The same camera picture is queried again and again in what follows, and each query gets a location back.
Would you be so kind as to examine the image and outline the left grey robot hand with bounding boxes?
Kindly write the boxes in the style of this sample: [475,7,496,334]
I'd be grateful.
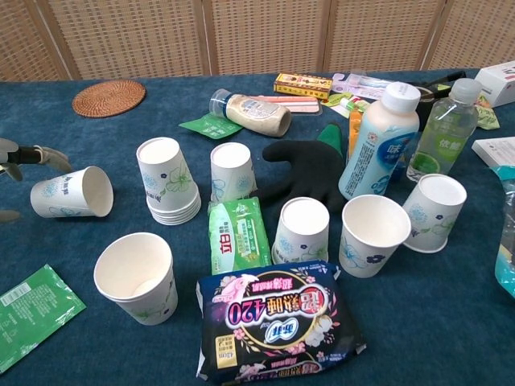
[0,138,74,224]

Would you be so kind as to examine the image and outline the single floral paper cup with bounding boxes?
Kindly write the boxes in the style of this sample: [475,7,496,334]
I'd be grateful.
[338,194,413,280]
[209,142,259,204]
[30,165,115,219]
[402,173,468,254]
[271,196,332,267]

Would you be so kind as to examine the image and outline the upright paper cup front left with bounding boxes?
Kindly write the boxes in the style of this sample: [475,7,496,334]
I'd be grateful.
[93,232,179,326]

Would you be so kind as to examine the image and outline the round woven rattan coaster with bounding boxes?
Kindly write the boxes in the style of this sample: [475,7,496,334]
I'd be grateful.
[71,78,147,119]

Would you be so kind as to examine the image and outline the tall stack paper cups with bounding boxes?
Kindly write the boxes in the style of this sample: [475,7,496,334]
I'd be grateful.
[135,136,203,227]

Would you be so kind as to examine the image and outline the large green foil sachet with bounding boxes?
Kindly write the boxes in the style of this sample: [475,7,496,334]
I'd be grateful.
[0,263,88,376]

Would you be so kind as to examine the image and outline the small green spout pouch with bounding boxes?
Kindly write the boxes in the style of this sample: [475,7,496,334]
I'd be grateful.
[178,112,245,141]

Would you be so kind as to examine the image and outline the green tissue pack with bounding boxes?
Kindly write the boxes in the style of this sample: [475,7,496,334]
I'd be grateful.
[207,196,274,277]

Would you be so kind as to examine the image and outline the beige sauce squeeze bottle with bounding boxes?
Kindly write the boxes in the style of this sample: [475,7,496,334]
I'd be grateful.
[208,88,293,138]

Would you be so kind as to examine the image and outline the woven bamboo folding screen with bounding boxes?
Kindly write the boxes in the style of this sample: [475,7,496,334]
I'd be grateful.
[0,0,515,84]

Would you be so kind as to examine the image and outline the black green work glove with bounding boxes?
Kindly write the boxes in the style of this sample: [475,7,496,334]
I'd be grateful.
[249,122,350,215]

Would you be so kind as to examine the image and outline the pink blister pack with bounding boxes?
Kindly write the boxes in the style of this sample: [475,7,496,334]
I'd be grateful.
[255,94,323,117]

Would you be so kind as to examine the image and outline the yellow red long box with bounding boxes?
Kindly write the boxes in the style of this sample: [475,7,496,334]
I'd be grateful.
[274,72,335,101]

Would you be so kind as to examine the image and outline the dark sanitary pad pack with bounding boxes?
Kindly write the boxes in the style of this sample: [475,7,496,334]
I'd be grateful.
[195,262,369,386]

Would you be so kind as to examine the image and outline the green lip balm card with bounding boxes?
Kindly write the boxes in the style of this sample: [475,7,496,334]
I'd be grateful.
[320,91,375,118]

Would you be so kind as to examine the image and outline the orange carton box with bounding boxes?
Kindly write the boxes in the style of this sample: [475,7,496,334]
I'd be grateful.
[347,109,364,162]

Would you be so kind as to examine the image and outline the purple toothbrush pack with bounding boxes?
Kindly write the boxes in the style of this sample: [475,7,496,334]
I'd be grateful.
[331,71,406,101]

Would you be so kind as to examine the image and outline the milk drink bottle white cap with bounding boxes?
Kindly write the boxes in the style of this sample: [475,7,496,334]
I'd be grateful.
[337,80,422,201]

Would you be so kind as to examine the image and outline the clear bottle green label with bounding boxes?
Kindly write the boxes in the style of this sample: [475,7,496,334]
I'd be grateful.
[405,77,484,183]

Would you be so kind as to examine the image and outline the green orange snack packet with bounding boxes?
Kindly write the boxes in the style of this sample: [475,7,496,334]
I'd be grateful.
[473,92,501,131]

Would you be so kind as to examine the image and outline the flat white carton box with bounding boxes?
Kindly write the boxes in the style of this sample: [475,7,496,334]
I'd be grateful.
[471,136,515,169]

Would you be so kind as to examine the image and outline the white box black print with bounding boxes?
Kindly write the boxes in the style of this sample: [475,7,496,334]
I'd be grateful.
[473,60,515,109]

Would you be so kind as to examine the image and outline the teal clear plastic bag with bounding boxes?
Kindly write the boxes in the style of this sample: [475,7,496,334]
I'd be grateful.
[488,164,515,299]

